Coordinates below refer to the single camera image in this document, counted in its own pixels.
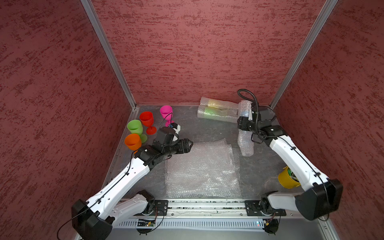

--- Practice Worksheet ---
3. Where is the light green glass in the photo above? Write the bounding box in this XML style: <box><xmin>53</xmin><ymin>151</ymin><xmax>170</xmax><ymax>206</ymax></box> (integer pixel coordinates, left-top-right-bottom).
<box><xmin>197</xmin><ymin>106</ymin><xmax>238</xmax><ymax>124</ymax></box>

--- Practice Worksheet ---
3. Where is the orange glass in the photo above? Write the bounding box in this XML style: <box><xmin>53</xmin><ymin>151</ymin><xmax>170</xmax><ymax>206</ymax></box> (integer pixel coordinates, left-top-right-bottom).
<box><xmin>124</xmin><ymin>134</ymin><xmax>142</xmax><ymax>153</ymax></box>

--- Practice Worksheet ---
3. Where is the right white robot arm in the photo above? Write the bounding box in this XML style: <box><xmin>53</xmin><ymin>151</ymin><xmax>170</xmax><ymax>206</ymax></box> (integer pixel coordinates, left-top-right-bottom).
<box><xmin>238</xmin><ymin>101</ymin><xmax>343</xmax><ymax>221</ymax></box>

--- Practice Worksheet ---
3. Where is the yellow glass in bubble wrap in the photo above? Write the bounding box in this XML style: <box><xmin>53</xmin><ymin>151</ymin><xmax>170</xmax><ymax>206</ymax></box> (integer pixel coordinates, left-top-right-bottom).
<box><xmin>200</xmin><ymin>97</ymin><xmax>239</xmax><ymax>110</ymax></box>

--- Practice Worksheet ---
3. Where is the yellow cup with pens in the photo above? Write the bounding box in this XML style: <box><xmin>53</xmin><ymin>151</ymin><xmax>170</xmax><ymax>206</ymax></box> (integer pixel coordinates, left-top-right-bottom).
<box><xmin>278</xmin><ymin>166</ymin><xmax>301</xmax><ymax>189</ymax></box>

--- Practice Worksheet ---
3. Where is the pink glass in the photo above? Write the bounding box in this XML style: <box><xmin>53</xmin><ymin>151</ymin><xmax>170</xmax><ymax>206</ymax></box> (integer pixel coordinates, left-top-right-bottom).
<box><xmin>160</xmin><ymin>105</ymin><xmax>173</xmax><ymax>127</ymax></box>

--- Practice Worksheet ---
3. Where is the aluminium front rail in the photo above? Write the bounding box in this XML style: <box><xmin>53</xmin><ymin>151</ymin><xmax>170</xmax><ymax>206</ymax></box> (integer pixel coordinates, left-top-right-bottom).
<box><xmin>119</xmin><ymin>197</ymin><xmax>328</xmax><ymax>219</ymax></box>

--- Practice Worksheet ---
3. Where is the red wine glass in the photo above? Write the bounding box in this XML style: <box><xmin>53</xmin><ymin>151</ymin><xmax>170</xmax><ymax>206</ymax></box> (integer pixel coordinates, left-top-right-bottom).
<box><xmin>139</xmin><ymin>112</ymin><xmax>157</xmax><ymax>135</ymax></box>

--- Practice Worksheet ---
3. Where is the white perforated cable duct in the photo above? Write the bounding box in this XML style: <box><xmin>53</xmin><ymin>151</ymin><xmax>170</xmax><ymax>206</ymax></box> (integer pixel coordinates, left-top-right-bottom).
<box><xmin>116</xmin><ymin>218</ymin><xmax>264</xmax><ymax>231</ymax></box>

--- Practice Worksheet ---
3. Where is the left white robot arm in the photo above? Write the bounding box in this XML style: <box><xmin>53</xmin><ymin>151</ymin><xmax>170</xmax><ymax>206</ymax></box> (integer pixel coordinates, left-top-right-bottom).
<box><xmin>71</xmin><ymin>123</ymin><xmax>194</xmax><ymax>240</ymax></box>

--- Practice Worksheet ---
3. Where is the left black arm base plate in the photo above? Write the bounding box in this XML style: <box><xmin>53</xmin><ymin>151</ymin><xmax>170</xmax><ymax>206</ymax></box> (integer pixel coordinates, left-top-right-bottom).
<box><xmin>145</xmin><ymin>199</ymin><xmax>169</xmax><ymax>216</ymax></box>

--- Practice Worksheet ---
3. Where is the blue glass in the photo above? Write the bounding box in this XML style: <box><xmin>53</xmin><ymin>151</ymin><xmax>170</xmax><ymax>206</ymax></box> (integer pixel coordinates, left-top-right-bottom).
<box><xmin>238</xmin><ymin>100</ymin><xmax>254</xmax><ymax>157</ymax></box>

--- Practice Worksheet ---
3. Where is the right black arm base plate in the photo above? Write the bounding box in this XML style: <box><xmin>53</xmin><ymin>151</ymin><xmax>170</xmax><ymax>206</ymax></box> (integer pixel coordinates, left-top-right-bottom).
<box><xmin>245</xmin><ymin>200</ymin><xmax>287</xmax><ymax>218</ymax></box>

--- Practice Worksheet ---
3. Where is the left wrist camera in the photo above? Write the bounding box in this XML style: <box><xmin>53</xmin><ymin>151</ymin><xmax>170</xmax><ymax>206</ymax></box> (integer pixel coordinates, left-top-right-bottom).
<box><xmin>169</xmin><ymin>123</ymin><xmax>181</xmax><ymax>134</ymax></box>

